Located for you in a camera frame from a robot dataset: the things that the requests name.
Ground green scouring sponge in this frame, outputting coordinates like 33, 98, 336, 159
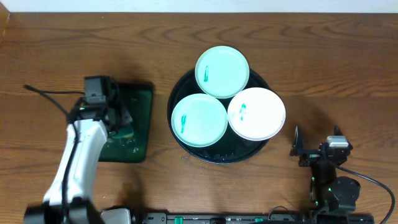
108, 124, 134, 139

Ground mint plate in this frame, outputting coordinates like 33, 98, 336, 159
170, 93, 228, 147
195, 45, 249, 99

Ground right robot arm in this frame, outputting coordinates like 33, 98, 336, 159
290, 126, 361, 223

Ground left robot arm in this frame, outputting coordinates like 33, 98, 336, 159
24, 95, 132, 224

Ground rectangular black water tray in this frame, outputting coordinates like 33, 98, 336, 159
99, 83, 153, 163

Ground round black tray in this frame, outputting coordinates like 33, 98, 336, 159
167, 69, 269, 164

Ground white plate green stain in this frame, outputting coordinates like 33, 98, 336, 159
227, 87, 286, 141

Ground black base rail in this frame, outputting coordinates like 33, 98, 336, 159
100, 207, 374, 224

